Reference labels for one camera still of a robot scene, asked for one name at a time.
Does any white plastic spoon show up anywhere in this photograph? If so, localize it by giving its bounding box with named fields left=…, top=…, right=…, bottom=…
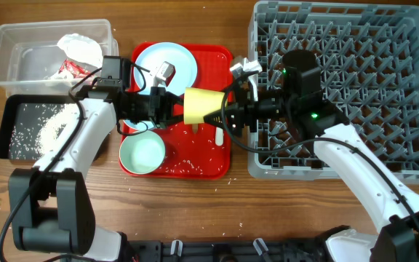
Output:
left=215, top=127, right=224, bottom=146

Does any yellow plastic cup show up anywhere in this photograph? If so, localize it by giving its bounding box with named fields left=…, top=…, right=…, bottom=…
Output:
left=183, top=87, right=224, bottom=124

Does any light blue small bowl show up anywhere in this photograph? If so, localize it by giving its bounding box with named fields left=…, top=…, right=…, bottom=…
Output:
left=124, top=120, right=156, bottom=131

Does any light blue plate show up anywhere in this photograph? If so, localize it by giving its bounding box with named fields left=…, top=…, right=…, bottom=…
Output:
left=135, top=42, right=198, bottom=96

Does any red plastic tray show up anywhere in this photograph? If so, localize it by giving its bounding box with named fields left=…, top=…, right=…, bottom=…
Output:
left=119, top=42, right=235, bottom=180

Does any black food waste tray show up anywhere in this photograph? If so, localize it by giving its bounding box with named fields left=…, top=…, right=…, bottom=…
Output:
left=0, top=95, right=79, bottom=161

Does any mint green rice bowl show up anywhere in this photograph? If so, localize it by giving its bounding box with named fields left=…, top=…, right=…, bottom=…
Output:
left=119, top=131, right=166, bottom=175

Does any brown carrot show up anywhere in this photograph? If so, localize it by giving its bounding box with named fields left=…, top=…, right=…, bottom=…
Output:
left=192, top=124, right=199, bottom=134

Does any white rice pile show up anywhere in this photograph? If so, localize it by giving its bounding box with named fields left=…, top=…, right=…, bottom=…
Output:
left=8, top=103, right=79, bottom=160

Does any white paper napkin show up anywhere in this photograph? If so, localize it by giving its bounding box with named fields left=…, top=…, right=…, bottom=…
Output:
left=57, top=33, right=103, bottom=68

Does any red candy wrapper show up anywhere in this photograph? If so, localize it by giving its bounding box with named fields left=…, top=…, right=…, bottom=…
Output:
left=57, top=59, right=90, bottom=79

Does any grey dishwasher rack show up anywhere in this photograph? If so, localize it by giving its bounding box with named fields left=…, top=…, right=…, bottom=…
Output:
left=248, top=1, right=419, bottom=184

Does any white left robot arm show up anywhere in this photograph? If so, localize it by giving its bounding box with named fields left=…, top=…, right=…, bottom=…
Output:
left=0, top=56, right=183, bottom=261

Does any clear plastic waste bin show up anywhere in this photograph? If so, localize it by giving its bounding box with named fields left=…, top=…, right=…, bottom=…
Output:
left=0, top=19, right=119, bottom=97

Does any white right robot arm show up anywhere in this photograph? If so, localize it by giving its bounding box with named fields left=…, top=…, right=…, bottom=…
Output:
left=203, top=50, right=419, bottom=261

